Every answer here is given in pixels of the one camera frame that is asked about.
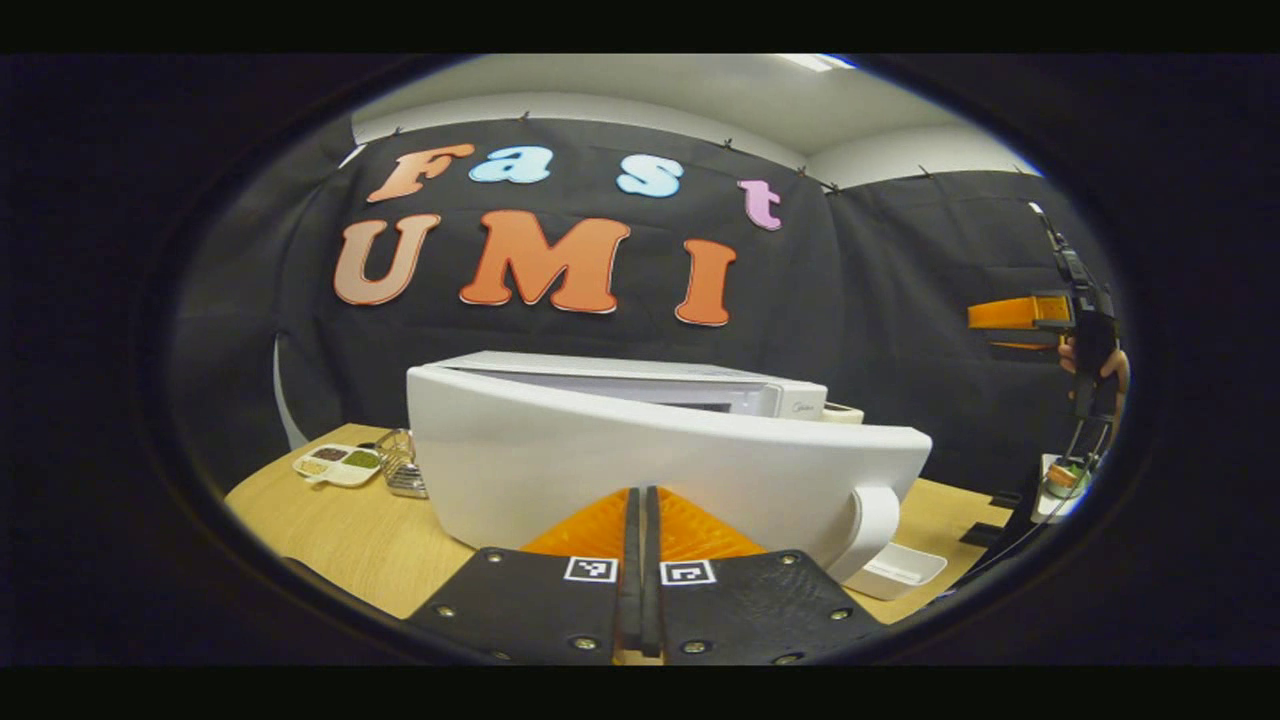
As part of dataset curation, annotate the black backdrop cloth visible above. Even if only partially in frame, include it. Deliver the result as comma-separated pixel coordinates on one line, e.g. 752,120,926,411
170,115,1126,501

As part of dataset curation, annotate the small white rectangular dish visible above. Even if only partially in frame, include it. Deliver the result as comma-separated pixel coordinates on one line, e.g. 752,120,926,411
845,542,948,601

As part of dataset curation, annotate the white microwave oven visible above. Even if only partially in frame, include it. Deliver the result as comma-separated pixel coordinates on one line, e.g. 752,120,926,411
405,350,933,584

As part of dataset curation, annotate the white divided snack plate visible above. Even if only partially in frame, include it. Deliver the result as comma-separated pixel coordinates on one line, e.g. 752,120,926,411
292,443,383,488

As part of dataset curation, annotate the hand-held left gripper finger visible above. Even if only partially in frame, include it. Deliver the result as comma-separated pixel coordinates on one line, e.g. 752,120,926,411
405,487,641,666
643,486,891,666

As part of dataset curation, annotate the small white container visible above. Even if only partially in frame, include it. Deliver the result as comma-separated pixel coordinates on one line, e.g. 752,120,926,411
1030,453,1093,524

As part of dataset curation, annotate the clear glass jar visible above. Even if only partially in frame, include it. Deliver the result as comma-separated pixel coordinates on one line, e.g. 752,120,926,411
378,428,429,499

